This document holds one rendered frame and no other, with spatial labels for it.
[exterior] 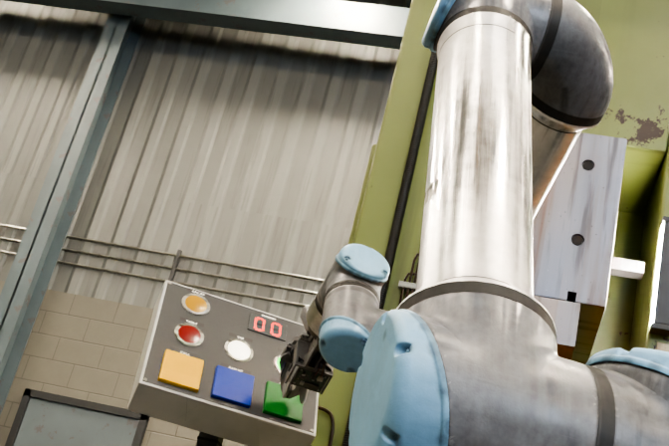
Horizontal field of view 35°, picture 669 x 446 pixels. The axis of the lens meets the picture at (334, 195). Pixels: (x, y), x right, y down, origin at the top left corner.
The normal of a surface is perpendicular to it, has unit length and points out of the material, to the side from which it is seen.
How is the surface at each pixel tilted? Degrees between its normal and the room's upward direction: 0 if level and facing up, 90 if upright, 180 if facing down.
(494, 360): 68
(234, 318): 60
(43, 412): 90
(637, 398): 55
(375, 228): 90
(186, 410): 150
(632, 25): 90
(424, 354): 75
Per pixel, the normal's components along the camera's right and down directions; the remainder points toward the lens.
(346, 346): -0.17, 0.55
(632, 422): 0.26, -0.55
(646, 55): -0.11, -0.44
